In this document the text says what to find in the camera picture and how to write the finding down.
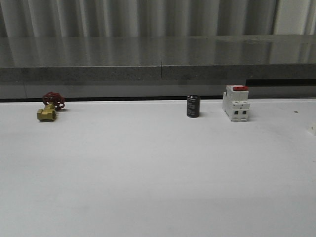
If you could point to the white half-ring clamp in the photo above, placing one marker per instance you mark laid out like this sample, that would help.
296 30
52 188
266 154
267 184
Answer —
312 129

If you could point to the black cylindrical capacitor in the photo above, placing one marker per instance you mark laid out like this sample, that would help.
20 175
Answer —
193 106

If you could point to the brass valve red handwheel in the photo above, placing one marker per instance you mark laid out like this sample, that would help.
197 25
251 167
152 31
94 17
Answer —
53 102

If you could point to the grey stone counter ledge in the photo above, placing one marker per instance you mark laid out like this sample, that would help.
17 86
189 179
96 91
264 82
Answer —
251 60

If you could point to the white circuit breaker red switch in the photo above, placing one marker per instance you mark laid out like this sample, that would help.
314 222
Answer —
235 102

